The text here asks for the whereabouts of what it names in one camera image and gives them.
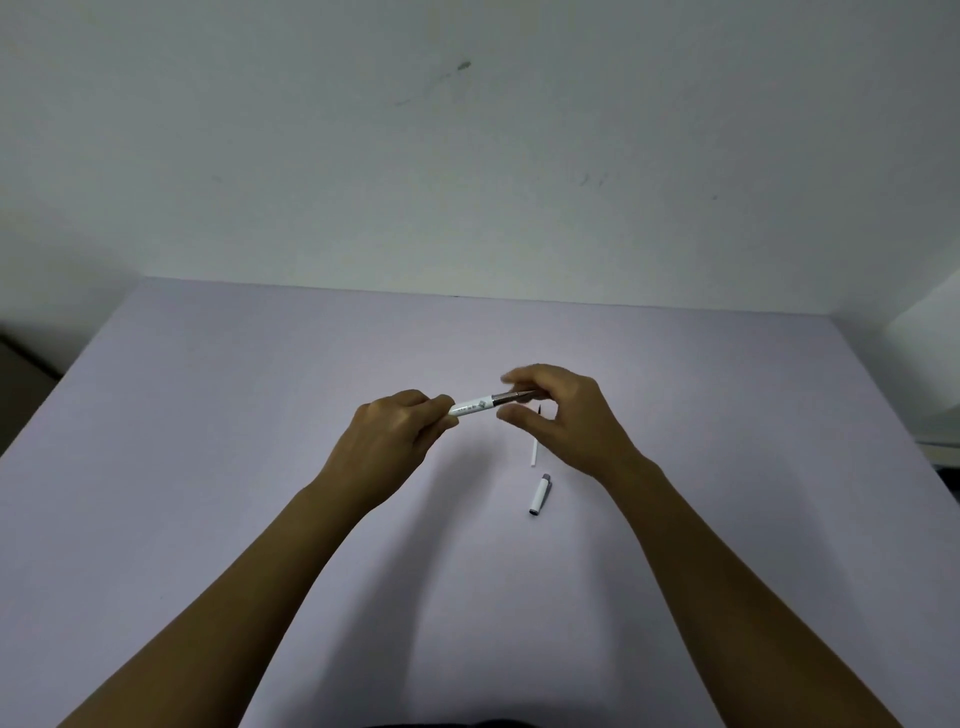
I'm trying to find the white pen with grey grip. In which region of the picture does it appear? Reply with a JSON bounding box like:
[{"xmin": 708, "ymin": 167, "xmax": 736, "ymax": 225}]
[{"xmin": 448, "ymin": 388, "xmax": 543, "ymax": 419}]

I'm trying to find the person's dark clothing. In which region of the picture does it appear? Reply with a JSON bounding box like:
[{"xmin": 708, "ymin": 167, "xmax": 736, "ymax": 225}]
[{"xmin": 366, "ymin": 720, "xmax": 543, "ymax": 728}]

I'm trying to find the person's left forearm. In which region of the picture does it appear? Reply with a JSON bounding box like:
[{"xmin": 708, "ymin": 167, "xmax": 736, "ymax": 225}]
[{"xmin": 56, "ymin": 480, "xmax": 378, "ymax": 728}]

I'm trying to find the person's right hand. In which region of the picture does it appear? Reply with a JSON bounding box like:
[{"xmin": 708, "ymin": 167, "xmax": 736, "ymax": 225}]
[{"xmin": 497, "ymin": 364, "xmax": 666, "ymax": 497}]

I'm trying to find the person's right forearm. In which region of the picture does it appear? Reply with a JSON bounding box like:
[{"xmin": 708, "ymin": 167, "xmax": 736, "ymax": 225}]
[{"xmin": 598, "ymin": 459, "xmax": 906, "ymax": 728}]

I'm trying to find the person's left hand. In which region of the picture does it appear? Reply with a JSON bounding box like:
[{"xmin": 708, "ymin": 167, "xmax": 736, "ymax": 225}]
[{"xmin": 320, "ymin": 389, "xmax": 460, "ymax": 513}]

